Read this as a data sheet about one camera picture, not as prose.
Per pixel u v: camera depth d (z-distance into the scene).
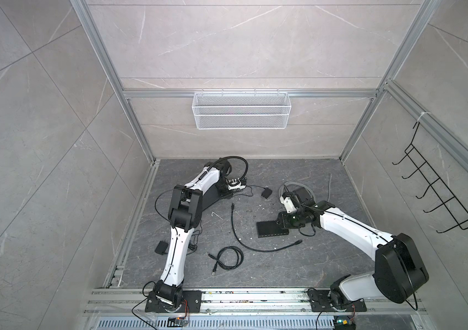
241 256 0.84
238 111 1.01
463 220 0.59
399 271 0.42
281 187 1.07
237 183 0.92
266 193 1.04
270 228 0.90
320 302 0.73
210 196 0.92
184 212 0.63
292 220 0.74
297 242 0.88
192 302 0.73
